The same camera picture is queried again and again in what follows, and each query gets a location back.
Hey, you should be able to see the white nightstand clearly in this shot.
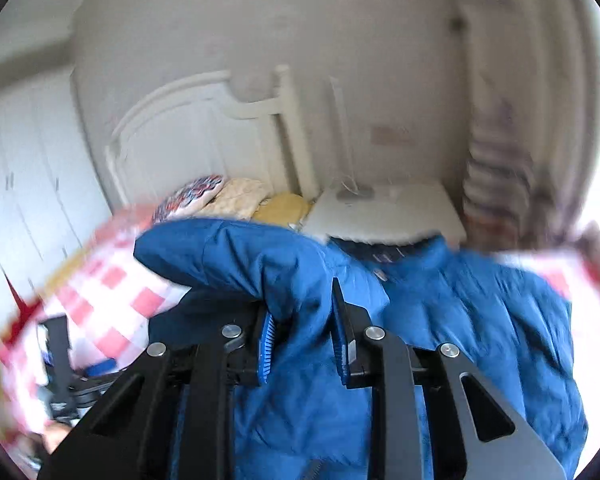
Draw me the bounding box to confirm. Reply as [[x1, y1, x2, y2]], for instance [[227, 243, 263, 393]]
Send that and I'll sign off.
[[300, 185, 468, 247]]

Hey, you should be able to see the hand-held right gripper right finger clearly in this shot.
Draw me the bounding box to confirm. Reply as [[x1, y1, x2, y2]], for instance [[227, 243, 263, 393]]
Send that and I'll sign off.
[[330, 277, 567, 480]]

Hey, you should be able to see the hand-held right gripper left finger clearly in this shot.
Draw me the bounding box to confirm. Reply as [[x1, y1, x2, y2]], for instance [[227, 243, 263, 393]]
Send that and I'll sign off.
[[37, 308, 277, 480]]

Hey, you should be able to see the printed striped curtain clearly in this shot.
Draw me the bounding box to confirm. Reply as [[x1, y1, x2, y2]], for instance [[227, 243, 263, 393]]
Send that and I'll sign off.
[[450, 0, 583, 252]]

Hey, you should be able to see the white wardrobe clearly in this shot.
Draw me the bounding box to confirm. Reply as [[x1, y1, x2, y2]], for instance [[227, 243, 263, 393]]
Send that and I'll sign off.
[[0, 72, 114, 341]]

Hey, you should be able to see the blue padded jacket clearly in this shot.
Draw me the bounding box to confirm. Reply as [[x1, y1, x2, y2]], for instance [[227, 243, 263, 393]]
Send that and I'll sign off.
[[134, 217, 589, 480]]

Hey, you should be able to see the patterned red blue pillow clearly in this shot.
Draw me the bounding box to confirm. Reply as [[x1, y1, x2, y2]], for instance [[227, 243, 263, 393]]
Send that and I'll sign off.
[[152, 175, 226, 223]]

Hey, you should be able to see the white desk lamp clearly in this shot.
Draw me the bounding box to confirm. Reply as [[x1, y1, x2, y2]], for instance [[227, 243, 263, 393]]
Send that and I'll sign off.
[[329, 77, 376, 202]]

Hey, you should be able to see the cream quilted pillow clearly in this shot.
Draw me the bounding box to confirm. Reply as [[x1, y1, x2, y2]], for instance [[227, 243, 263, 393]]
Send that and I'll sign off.
[[205, 178, 272, 221]]

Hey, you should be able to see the red checked bed sheet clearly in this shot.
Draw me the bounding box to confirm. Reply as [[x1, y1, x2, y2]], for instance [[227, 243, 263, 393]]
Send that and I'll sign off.
[[0, 205, 600, 436]]

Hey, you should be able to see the yellow pillow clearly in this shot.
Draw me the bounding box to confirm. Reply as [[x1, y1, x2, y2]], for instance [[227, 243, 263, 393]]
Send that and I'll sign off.
[[252, 193, 314, 228]]

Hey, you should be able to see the white wooden headboard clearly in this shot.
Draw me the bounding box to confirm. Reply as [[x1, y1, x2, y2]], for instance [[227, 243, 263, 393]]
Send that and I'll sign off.
[[105, 65, 321, 211]]

